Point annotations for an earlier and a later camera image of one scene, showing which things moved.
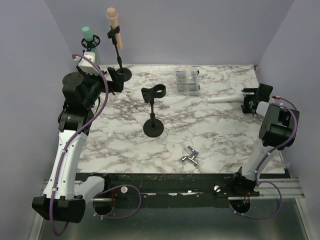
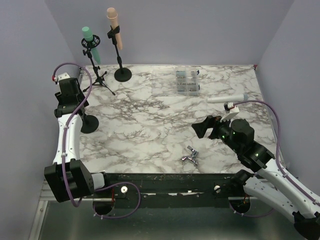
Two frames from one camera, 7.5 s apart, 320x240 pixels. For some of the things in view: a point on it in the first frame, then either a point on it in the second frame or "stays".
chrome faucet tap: x=195 y=154 stays
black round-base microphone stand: x=153 y=127 to x=90 y=123
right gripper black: x=246 y=108 to x=209 y=121
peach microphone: x=112 y=15 stays
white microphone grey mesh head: x=226 y=99 stays
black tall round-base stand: x=112 y=35 stays
